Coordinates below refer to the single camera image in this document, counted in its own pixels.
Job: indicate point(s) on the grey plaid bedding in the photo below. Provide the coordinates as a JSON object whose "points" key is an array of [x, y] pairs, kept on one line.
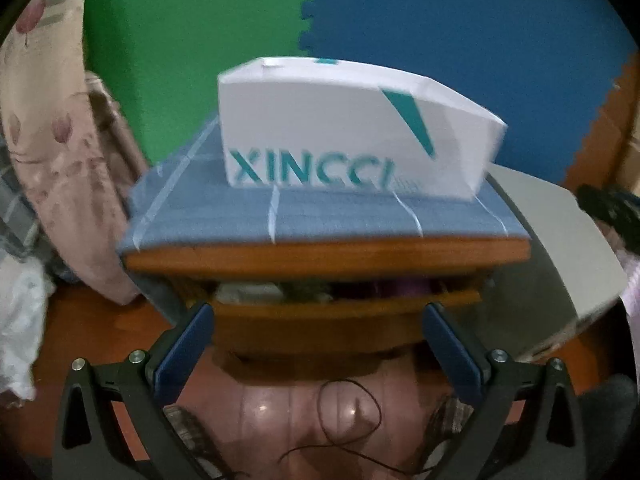
{"points": [[17, 210]]}

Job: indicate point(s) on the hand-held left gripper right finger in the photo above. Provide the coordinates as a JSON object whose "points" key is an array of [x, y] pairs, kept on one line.
{"points": [[450, 355]]}

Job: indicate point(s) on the pink white cloth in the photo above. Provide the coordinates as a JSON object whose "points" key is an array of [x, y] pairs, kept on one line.
{"points": [[631, 280]]}

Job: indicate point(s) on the grey box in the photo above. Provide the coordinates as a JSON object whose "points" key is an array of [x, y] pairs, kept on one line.
{"points": [[550, 260]]}

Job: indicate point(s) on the blue checked cloth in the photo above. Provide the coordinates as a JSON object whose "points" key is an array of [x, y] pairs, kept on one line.
{"points": [[340, 220]]}

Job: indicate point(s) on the beige floral pillow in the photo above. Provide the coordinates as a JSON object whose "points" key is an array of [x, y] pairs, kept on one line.
{"points": [[50, 135]]}

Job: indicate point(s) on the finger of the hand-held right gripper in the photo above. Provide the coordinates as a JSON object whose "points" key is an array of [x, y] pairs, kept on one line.
{"points": [[610, 210]]}

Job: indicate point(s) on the blue foam mat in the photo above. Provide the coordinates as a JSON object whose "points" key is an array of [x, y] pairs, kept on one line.
{"points": [[475, 25]]}

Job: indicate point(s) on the grey checked cloth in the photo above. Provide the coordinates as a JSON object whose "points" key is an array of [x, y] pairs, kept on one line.
{"points": [[450, 425], [192, 440]]}

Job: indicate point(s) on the white printed bedsheet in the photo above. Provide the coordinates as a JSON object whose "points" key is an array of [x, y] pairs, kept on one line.
{"points": [[20, 320]]}

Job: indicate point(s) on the dark cloth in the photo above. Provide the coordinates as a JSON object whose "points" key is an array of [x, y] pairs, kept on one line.
{"points": [[615, 430]]}

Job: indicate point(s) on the white rolled cloth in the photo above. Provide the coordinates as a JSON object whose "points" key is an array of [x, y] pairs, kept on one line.
{"points": [[250, 292]]}

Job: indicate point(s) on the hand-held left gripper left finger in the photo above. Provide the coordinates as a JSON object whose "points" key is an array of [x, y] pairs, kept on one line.
{"points": [[185, 345]]}

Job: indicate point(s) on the white shoe box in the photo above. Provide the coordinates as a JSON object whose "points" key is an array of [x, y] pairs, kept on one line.
{"points": [[325, 120]]}

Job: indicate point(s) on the green foam mat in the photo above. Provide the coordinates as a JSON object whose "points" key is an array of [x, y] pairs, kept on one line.
{"points": [[200, 35]]}

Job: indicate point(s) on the wooden nightstand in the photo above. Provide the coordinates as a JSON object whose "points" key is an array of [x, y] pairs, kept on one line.
{"points": [[325, 252]]}

